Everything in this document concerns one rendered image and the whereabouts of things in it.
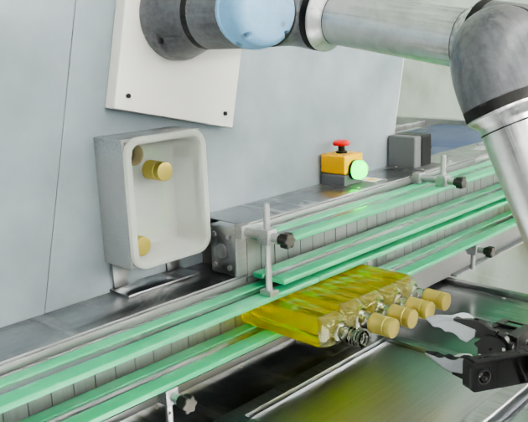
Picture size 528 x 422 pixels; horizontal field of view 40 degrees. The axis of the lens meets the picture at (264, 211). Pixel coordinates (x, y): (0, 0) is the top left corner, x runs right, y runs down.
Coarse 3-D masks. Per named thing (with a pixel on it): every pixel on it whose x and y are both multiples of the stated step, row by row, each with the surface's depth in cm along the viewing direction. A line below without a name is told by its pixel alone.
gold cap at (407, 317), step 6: (390, 306) 126; (396, 306) 126; (402, 306) 126; (390, 312) 126; (396, 312) 125; (402, 312) 125; (408, 312) 124; (414, 312) 125; (396, 318) 125; (402, 318) 124; (408, 318) 123; (414, 318) 125; (402, 324) 124; (408, 324) 124; (414, 324) 125
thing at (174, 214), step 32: (128, 160) 115; (160, 160) 129; (192, 160) 129; (128, 192) 116; (160, 192) 130; (192, 192) 130; (128, 224) 118; (160, 224) 131; (192, 224) 132; (160, 256) 124
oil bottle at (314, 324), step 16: (272, 304) 128; (288, 304) 127; (304, 304) 127; (256, 320) 131; (272, 320) 128; (288, 320) 125; (304, 320) 123; (320, 320) 120; (336, 320) 121; (288, 336) 126; (304, 336) 123; (320, 336) 121
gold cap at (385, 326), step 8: (368, 320) 122; (376, 320) 121; (384, 320) 120; (392, 320) 120; (368, 328) 122; (376, 328) 121; (384, 328) 120; (392, 328) 120; (384, 336) 121; (392, 336) 120
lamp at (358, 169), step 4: (356, 160) 162; (352, 164) 161; (356, 164) 160; (360, 164) 160; (364, 164) 161; (352, 168) 161; (356, 168) 160; (360, 168) 160; (364, 168) 161; (352, 172) 161; (356, 172) 160; (360, 172) 160; (364, 172) 161; (352, 176) 162; (356, 176) 161; (360, 176) 161; (364, 176) 162
